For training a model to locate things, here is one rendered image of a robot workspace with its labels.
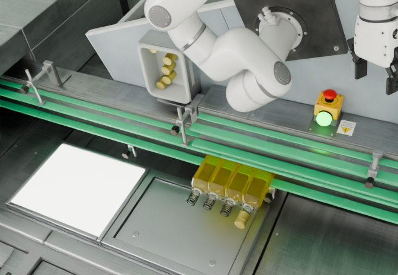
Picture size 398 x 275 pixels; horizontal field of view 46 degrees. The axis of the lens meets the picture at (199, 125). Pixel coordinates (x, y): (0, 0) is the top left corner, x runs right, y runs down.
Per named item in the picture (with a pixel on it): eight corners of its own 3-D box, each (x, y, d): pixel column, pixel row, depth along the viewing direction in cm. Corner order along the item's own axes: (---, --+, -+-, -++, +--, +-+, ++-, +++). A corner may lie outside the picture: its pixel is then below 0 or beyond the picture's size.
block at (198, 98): (198, 112, 167) (190, 125, 162) (195, 92, 160) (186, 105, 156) (208, 114, 165) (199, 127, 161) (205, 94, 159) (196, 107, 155)
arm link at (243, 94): (237, 60, 126) (214, 98, 116) (271, 38, 116) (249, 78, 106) (260, 84, 129) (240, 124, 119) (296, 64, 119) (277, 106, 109)
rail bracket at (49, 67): (63, 76, 195) (28, 111, 181) (50, 42, 183) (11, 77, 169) (73, 79, 193) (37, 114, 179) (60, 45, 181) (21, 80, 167)
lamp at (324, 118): (317, 119, 143) (314, 125, 141) (318, 108, 139) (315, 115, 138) (331, 122, 141) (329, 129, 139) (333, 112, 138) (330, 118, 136)
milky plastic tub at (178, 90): (159, 80, 174) (148, 95, 169) (148, 29, 158) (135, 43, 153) (201, 90, 167) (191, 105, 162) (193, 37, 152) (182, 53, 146)
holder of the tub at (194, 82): (163, 90, 178) (153, 104, 173) (150, 29, 159) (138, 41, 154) (203, 100, 171) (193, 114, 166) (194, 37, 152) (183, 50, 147)
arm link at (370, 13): (414, -1, 88) (413, 13, 90) (379, -10, 95) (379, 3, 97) (384, 11, 86) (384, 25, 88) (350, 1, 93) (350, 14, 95)
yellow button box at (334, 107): (319, 106, 148) (313, 121, 144) (321, 88, 143) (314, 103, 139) (342, 111, 146) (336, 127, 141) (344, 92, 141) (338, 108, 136)
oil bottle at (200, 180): (217, 149, 166) (190, 194, 152) (215, 137, 162) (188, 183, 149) (231, 153, 163) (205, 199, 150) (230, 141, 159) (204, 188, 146)
